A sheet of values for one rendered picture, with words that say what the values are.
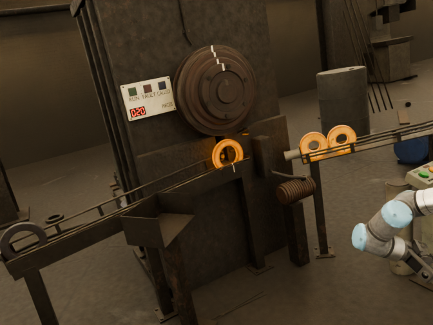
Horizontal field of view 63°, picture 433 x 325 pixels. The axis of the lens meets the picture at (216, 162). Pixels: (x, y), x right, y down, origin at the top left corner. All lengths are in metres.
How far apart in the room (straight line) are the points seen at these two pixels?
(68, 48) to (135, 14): 5.97
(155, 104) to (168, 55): 0.27
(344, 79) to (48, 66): 5.55
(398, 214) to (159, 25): 1.41
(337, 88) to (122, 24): 3.05
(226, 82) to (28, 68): 6.27
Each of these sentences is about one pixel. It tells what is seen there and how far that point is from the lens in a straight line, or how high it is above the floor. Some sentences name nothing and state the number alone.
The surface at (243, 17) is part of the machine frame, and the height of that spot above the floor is 1.48.
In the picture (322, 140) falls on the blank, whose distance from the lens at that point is 2.11.
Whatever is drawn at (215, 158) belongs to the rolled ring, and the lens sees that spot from 1.95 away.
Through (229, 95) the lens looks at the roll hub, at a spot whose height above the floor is 1.09.
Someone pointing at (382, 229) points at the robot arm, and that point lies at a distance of 1.33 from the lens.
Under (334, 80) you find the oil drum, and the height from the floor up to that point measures 0.79.
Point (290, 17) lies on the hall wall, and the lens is 10.11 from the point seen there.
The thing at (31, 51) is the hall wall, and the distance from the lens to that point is 7.83.
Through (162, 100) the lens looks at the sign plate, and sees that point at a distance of 1.92.
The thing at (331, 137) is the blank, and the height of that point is 0.74.
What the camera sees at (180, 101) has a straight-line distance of 1.82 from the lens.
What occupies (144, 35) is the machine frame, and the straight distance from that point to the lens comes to 1.94.
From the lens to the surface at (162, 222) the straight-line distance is 1.71.
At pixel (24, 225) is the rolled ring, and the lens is 1.81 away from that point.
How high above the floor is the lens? 1.28
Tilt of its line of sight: 16 degrees down
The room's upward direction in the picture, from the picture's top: 11 degrees counter-clockwise
